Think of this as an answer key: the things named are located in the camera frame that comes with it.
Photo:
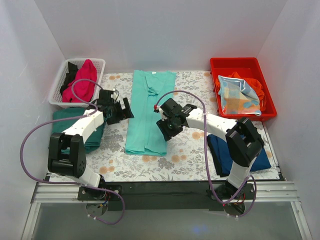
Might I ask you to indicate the floral table mat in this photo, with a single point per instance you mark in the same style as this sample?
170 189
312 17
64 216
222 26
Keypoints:
184 160

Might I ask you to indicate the folded navy blue shirt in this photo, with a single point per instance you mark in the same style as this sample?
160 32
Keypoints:
223 161

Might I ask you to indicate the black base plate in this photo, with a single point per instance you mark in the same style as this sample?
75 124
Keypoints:
162 195

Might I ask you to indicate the patterned light blue shirt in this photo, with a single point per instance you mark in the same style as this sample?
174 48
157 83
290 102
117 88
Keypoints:
237 97

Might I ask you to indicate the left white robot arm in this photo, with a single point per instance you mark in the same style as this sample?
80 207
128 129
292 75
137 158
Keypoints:
67 154

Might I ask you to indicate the red plastic bin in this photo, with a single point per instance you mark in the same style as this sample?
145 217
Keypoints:
247 67

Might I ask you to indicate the magenta shirt in basket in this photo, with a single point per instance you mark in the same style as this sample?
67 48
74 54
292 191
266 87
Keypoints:
83 89

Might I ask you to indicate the white plastic basket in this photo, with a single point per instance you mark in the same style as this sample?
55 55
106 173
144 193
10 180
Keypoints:
55 97

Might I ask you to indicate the turquoise t shirt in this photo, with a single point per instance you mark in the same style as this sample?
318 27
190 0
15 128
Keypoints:
143 135

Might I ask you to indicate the aluminium mounting rail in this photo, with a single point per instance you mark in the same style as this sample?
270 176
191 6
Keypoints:
267 191

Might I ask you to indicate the orange shirt in bin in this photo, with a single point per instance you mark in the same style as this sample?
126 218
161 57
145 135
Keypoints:
257 87

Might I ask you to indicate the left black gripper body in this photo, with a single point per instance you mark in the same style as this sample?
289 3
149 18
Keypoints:
121 111

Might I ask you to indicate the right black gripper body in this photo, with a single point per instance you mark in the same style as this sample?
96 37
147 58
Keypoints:
165 124

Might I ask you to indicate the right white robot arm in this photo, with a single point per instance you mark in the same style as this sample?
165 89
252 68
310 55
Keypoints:
243 140

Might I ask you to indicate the black garment in basket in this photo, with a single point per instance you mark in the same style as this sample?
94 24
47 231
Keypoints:
69 76

